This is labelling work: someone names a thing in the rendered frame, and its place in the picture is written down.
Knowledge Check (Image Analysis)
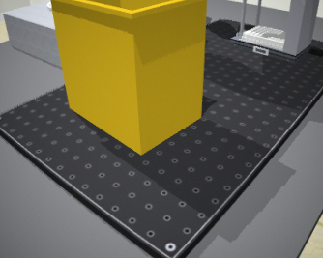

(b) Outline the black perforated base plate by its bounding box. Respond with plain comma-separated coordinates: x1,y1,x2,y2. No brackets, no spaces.
0,18,323,258

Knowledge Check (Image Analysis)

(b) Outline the yellow open-top bin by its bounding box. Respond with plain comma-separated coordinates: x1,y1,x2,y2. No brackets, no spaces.
50,0,207,155

